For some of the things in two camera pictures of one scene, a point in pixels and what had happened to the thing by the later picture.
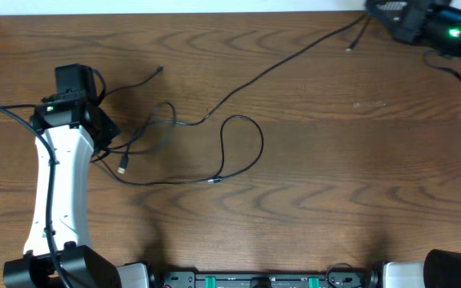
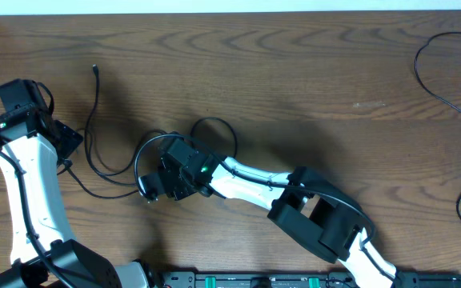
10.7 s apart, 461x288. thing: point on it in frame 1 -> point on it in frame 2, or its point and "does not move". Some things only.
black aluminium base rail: [334, 279] does not move
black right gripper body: [405, 22] -> [163, 184]
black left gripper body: [108, 130] -> [67, 138]
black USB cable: [214, 179] -> [86, 158]
